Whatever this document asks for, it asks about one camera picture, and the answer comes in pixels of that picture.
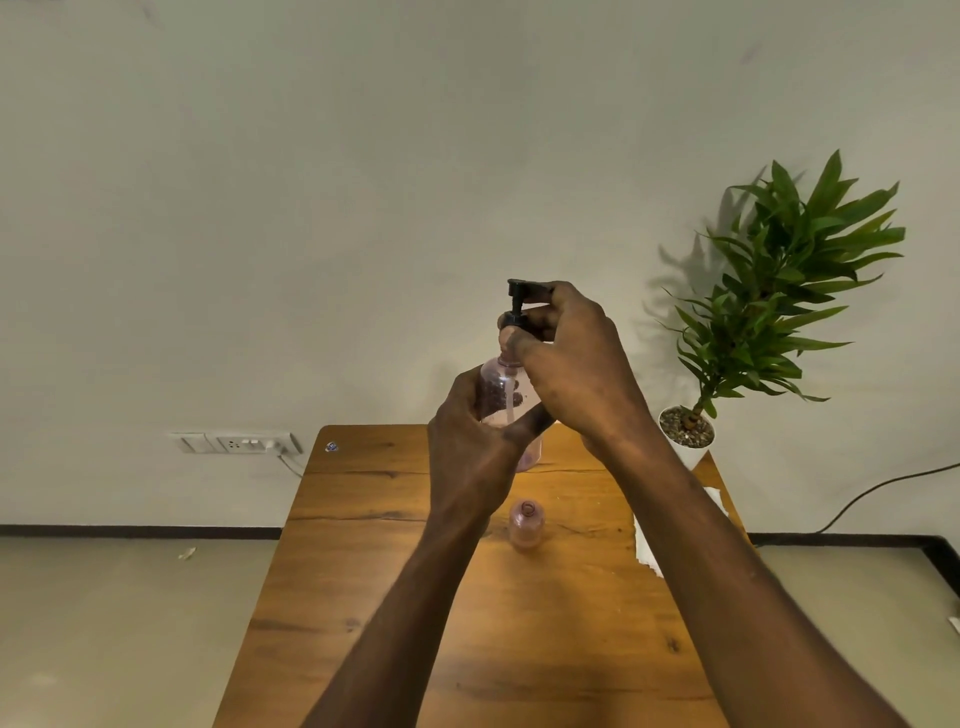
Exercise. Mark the person's left thumb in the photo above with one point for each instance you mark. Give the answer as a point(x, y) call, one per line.
point(529, 427)

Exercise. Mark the person's right hand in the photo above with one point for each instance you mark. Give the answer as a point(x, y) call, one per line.
point(585, 375)

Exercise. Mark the white wall socket panel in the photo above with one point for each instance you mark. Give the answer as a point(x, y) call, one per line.
point(236, 443)

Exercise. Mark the black pump dispenser head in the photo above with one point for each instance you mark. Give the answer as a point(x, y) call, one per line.
point(516, 304)

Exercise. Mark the person's left forearm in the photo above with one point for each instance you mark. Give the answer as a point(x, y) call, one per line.
point(409, 630)

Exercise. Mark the small pink plastic bottle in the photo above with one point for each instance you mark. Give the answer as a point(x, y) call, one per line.
point(526, 525)

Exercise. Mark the person's right forearm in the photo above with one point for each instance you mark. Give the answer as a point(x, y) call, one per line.
point(720, 592)

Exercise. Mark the white paper tissue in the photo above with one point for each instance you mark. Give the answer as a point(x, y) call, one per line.
point(645, 551)

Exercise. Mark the green leafy plant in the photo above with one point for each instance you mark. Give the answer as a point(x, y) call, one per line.
point(780, 300)

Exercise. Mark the clear pink plastic bottle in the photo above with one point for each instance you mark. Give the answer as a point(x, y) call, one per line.
point(501, 375)

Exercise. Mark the person's right thumb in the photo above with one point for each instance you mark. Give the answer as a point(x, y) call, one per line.
point(525, 346)

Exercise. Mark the white plant pot with pebbles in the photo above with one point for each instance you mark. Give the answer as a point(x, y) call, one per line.
point(690, 442)

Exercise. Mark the person's left hand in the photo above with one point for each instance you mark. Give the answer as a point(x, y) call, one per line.
point(461, 465)

